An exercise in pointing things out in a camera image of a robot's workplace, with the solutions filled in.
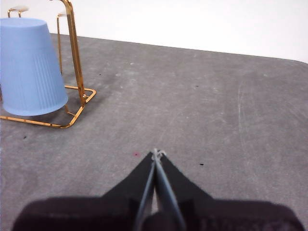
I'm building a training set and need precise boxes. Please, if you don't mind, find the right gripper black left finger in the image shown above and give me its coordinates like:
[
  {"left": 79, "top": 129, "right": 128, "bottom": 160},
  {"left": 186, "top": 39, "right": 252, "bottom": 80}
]
[{"left": 12, "top": 151, "right": 156, "bottom": 231}]

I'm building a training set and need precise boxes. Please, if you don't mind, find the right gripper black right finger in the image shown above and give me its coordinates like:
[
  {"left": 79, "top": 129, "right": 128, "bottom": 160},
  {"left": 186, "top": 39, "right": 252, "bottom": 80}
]
[{"left": 155, "top": 151, "right": 307, "bottom": 231}]

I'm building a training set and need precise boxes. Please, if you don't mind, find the blue ribbed plastic cup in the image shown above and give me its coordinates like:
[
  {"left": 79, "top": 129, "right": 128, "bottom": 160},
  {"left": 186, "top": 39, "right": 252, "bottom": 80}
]
[{"left": 0, "top": 18, "right": 69, "bottom": 116}]

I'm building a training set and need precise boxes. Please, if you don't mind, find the gold wire cup rack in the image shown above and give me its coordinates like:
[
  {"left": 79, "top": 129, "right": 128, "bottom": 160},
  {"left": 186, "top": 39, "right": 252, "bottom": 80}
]
[{"left": 0, "top": 0, "right": 97, "bottom": 129}]

